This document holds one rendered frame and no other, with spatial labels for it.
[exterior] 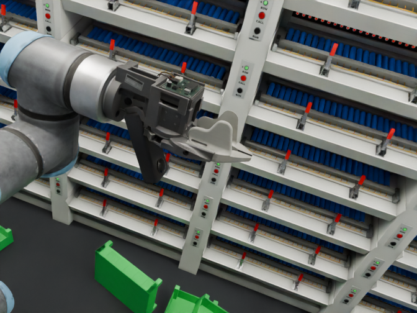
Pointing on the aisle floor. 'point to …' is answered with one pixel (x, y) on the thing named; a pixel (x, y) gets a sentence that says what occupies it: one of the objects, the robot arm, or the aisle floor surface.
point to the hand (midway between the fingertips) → (241, 158)
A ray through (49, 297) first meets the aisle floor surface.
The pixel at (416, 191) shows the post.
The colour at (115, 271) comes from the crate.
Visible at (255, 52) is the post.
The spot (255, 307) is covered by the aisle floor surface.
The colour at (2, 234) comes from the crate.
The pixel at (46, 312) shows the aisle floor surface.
